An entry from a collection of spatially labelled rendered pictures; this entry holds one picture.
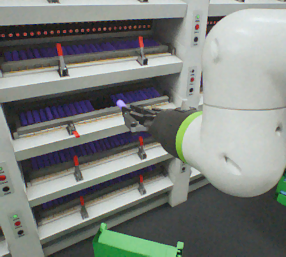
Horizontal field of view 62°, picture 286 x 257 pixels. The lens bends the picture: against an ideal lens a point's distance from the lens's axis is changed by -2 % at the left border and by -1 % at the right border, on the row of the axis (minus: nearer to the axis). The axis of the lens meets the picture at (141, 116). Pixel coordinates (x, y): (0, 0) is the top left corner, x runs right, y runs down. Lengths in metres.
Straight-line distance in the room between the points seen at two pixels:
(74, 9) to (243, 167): 0.58
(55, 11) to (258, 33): 0.54
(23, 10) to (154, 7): 0.37
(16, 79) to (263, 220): 1.19
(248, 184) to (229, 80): 0.12
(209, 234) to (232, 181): 0.92
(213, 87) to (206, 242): 0.96
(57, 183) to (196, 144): 0.67
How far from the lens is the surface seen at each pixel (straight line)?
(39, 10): 0.70
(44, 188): 0.92
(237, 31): 0.29
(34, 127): 0.82
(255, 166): 0.30
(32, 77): 0.75
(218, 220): 1.28
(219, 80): 0.29
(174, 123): 0.40
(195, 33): 0.92
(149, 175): 1.16
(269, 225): 1.35
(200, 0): 0.92
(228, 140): 0.30
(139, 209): 1.22
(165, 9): 0.84
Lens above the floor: 0.94
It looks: 26 degrees down
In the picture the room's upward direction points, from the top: straight up
